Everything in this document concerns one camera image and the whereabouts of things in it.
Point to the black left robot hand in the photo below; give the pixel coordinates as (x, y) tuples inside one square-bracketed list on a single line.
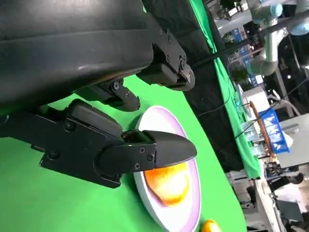
[(60, 48)]

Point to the orange white toy bread roll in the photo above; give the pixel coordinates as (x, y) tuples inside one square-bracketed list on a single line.
[(211, 227), (171, 183)]

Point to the lilac plate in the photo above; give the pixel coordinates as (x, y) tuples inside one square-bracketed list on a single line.
[(166, 120)]

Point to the black backdrop curtain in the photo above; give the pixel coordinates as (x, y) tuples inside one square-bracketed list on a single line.
[(205, 96)]

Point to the green table cloth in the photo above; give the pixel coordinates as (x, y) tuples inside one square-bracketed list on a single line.
[(72, 205)]

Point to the black rod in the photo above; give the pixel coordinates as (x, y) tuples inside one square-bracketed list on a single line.
[(241, 47)]

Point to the blue plastic crate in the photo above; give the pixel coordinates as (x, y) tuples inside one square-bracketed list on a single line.
[(275, 130)]

